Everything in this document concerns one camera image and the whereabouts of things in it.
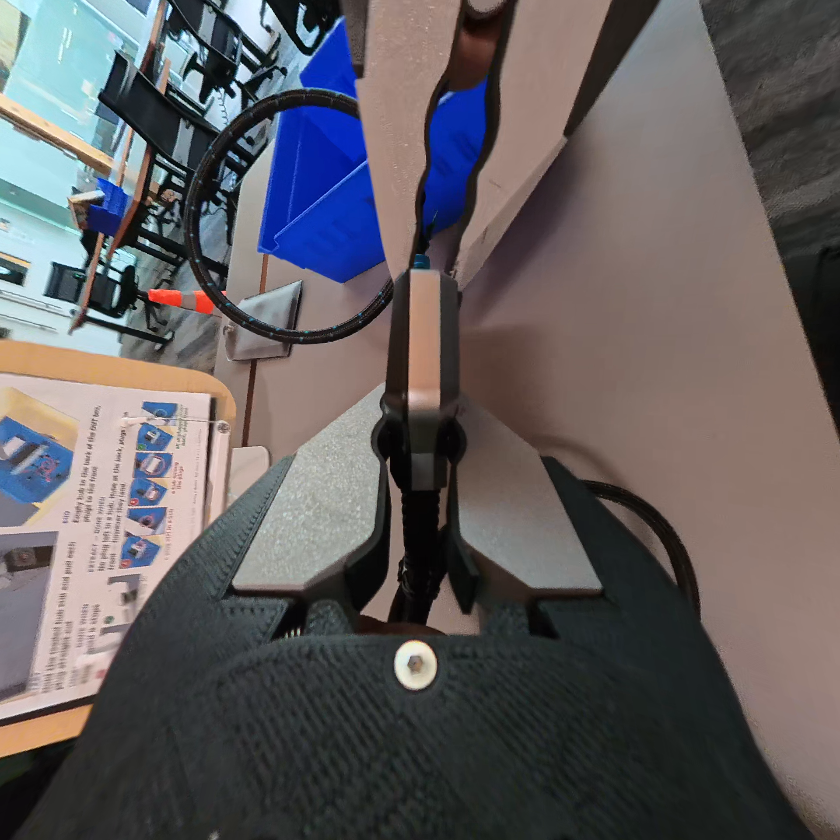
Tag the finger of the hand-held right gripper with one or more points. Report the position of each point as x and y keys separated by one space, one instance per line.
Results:
x=394 y=99
x=532 y=99

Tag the small blue parts bin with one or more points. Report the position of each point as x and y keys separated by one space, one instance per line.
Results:
x=108 y=201

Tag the small printed carton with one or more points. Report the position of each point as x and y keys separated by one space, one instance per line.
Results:
x=83 y=210

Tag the person's right hand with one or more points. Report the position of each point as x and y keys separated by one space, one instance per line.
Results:
x=476 y=52

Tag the printed instruction sheet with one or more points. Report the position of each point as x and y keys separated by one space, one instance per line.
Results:
x=98 y=474

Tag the long wooden office desk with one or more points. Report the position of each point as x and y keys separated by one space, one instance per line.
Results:
x=123 y=225

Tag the white sign stand base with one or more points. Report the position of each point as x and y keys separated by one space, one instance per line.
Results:
x=248 y=465

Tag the grey usb hub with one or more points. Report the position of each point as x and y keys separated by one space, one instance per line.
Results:
x=425 y=339

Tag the instruction sheet on stand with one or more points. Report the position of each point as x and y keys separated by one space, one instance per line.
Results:
x=98 y=357

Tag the blue plastic bin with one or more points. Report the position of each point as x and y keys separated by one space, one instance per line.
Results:
x=315 y=195

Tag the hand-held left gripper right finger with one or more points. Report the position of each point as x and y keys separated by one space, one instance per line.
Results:
x=524 y=524

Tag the orange traffic cone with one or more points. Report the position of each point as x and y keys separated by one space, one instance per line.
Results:
x=190 y=301

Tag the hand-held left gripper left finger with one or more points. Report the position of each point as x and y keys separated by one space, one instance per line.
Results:
x=308 y=519

